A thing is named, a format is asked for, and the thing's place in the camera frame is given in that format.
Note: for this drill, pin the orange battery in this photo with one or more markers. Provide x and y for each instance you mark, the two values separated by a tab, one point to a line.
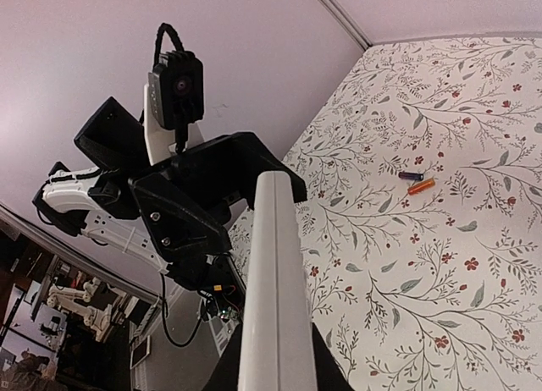
421	186

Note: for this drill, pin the white remote control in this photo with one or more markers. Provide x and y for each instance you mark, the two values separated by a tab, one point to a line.
276	347

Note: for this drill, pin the left aluminium frame post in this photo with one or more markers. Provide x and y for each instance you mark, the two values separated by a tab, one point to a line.
347	23

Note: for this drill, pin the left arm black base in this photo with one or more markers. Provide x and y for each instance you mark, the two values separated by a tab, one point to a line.
220	302

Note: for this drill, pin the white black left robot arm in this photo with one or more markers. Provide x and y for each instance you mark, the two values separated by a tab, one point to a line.
98	203

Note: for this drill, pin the floral patterned table mat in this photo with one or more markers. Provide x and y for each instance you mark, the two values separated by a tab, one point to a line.
440	290

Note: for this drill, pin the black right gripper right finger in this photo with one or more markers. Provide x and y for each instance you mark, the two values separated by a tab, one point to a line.
329	376

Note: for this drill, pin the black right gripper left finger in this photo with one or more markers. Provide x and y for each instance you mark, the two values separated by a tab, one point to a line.
225	375

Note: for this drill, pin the dark purple battery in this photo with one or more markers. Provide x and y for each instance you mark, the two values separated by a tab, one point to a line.
411	176

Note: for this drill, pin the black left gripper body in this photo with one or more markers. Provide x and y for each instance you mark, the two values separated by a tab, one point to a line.
185	202

